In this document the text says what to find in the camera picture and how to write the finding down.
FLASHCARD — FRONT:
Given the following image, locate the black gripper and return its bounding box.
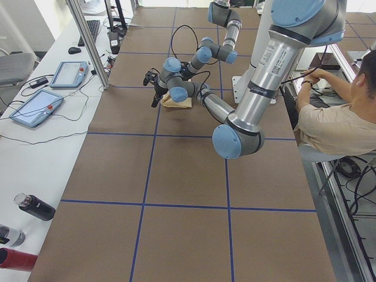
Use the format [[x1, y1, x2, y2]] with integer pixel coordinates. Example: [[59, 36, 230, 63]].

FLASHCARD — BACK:
[[180, 62, 194, 81], [143, 68, 166, 108]]

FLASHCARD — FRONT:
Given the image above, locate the cream long-sleeve printed shirt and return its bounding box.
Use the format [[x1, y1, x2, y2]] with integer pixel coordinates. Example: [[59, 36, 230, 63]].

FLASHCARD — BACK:
[[160, 81, 192, 108]]

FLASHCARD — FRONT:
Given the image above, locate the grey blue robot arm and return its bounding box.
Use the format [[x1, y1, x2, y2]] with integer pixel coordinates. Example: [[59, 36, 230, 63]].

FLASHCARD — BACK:
[[143, 1, 347, 159], [180, 1, 242, 81]]

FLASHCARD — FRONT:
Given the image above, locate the dark brown box with label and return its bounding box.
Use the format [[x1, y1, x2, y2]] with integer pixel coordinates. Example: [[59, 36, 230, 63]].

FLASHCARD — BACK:
[[107, 31, 120, 55]]

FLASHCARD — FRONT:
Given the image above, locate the upper blue teach pendant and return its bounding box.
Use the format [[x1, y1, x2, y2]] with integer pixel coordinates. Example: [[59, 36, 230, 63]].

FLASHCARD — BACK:
[[49, 61, 88, 89]]

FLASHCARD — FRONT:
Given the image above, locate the blue teach pendant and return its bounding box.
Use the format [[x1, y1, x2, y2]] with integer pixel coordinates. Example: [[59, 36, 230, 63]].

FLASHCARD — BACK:
[[9, 89, 64, 128], [49, 61, 88, 89]]

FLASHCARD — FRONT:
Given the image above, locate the black computer keyboard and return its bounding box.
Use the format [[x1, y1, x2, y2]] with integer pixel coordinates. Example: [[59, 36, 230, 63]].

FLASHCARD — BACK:
[[78, 19, 100, 47]]

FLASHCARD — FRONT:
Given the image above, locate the black computer mouse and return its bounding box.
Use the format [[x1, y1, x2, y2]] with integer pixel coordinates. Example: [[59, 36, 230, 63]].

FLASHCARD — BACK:
[[68, 46, 82, 55]]

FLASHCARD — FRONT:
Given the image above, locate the black power adapter brick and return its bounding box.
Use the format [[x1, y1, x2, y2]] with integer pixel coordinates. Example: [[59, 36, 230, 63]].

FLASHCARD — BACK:
[[29, 76, 49, 89]]

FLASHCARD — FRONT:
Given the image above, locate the lower blue teach pendant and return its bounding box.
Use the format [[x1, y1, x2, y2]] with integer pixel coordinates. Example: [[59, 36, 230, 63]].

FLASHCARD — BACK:
[[9, 89, 64, 128]]

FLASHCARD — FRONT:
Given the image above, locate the grey office chair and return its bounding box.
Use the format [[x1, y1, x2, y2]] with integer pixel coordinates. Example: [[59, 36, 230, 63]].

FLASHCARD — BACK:
[[1, 48, 39, 87]]

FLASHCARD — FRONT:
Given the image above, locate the seated person in tan shirt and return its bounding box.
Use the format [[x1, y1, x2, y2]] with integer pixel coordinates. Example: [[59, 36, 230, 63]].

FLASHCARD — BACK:
[[286, 51, 375, 156]]

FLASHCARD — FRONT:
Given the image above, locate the black water bottle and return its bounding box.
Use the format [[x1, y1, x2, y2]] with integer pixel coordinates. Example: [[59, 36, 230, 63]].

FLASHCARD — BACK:
[[14, 193, 56, 221]]

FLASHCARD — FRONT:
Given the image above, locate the clear water bottle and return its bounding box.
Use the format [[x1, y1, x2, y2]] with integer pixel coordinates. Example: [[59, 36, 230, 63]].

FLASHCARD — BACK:
[[1, 224, 25, 247]]

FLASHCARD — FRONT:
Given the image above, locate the red bottle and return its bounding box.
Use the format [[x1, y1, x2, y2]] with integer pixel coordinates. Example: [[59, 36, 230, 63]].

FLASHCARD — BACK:
[[1, 248, 38, 272]]

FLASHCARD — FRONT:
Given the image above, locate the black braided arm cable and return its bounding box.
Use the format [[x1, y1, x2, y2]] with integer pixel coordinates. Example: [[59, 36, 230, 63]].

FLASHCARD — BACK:
[[184, 70, 212, 98], [170, 24, 199, 63]]

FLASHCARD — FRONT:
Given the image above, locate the aluminium frame post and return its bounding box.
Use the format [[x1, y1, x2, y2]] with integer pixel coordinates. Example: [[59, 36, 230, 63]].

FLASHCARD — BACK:
[[66, 0, 109, 90]]

